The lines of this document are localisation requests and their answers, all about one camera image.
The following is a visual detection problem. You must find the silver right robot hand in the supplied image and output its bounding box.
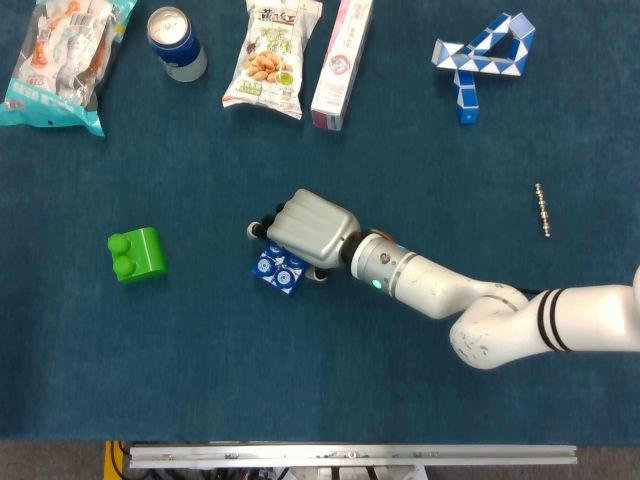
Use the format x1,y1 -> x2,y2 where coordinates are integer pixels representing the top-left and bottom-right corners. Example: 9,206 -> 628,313
246,188 -> 362,282

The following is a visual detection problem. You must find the blue toy brick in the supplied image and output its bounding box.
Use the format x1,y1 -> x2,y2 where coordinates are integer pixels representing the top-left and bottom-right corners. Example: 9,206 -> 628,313
250,240 -> 309,297

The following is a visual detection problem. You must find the green toy brick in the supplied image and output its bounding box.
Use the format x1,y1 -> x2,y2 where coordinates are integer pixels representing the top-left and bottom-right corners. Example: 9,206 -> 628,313
106,227 -> 170,286

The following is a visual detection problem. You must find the white pink toothpaste box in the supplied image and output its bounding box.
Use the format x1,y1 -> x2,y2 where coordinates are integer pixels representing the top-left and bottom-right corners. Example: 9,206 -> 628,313
310,0 -> 375,133

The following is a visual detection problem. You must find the white nut snack bag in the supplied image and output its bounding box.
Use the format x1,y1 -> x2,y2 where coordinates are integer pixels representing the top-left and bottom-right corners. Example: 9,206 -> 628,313
221,0 -> 324,122

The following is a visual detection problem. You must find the blue felt table cloth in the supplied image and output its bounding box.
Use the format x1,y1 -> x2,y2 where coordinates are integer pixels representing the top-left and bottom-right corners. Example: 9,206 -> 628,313
0,0 -> 640,446

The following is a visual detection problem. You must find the blue white snake puzzle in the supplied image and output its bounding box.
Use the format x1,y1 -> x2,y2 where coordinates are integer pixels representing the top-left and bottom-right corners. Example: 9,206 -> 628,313
431,12 -> 537,125

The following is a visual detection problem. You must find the blue soda can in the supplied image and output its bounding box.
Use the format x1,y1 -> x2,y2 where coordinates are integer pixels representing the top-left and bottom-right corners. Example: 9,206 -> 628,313
146,6 -> 208,83

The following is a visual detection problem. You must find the metal bead rod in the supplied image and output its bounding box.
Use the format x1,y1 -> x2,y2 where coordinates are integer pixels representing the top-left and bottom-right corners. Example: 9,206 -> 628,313
533,183 -> 554,240

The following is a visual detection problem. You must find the teal snack bag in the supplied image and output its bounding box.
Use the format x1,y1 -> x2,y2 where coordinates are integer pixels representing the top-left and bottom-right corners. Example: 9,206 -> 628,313
0,0 -> 139,137

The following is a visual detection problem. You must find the aluminium profile rail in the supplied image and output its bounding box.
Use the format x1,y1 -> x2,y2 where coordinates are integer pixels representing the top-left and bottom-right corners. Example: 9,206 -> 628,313
128,443 -> 579,470

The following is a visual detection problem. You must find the yellow frame part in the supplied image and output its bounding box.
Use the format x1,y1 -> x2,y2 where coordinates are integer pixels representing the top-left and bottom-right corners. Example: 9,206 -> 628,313
103,440 -> 129,480

